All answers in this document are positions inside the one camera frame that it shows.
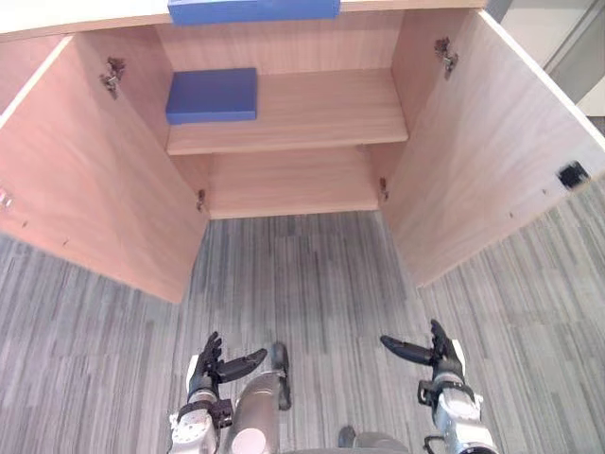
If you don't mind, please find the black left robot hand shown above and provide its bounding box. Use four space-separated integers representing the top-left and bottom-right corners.
185 330 269 393

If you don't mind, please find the wooden cabinet shelf board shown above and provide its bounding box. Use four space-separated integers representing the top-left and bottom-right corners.
164 68 409 157

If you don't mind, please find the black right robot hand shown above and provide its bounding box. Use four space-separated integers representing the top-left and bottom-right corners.
380 319 467 382

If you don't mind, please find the wooden office cabinet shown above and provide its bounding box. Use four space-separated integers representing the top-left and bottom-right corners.
0 0 491 221

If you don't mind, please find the black door latch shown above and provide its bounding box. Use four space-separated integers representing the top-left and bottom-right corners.
556 160 592 192

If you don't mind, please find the blue folder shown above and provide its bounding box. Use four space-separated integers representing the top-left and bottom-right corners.
167 0 342 26
164 66 259 127

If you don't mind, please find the wooden cabinet door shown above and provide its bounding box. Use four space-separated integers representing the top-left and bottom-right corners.
383 9 605 289
0 35 212 305

